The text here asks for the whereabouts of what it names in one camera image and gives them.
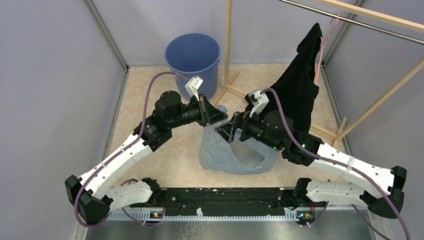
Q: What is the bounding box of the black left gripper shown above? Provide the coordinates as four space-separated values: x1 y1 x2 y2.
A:
168 93 228 129

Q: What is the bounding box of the white slotted cable duct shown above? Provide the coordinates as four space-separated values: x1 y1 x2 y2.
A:
108 208 299 222

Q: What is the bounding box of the light blue trash bag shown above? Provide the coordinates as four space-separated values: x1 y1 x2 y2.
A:
198 119 279 175

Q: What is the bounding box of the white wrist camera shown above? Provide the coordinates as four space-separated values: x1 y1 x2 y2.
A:
247 90 269 118
184 75 204 102

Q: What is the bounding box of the black hanging garment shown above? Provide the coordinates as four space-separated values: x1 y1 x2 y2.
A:
271 23 323 133

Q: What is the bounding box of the metal hanging rod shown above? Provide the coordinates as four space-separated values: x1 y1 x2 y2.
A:
280 0 424 45

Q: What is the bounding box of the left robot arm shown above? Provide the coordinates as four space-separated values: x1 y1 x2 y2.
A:
65 91 228 227

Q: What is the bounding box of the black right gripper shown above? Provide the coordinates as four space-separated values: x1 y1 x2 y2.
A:
215 105 283 152

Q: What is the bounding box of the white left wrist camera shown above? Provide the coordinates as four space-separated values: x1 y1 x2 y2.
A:
184 75 204 102

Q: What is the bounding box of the pink clothes hanger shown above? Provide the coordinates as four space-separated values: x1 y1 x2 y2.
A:
314 13 340 86

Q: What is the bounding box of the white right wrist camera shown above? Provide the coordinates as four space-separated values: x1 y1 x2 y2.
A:
247 90 269 118

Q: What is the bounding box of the blue plastic trash bin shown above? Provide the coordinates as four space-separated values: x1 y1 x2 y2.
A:
164 33 221 99

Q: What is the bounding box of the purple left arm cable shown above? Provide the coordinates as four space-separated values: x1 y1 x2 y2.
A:
73 71 190 229

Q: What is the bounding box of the wooden clothes rack frame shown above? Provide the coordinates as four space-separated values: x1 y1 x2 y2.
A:
230 0 424 149

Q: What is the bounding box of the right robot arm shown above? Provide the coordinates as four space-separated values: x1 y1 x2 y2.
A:
214 111 407 219

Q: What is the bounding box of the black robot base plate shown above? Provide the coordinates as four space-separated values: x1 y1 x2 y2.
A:
131 187 325 217

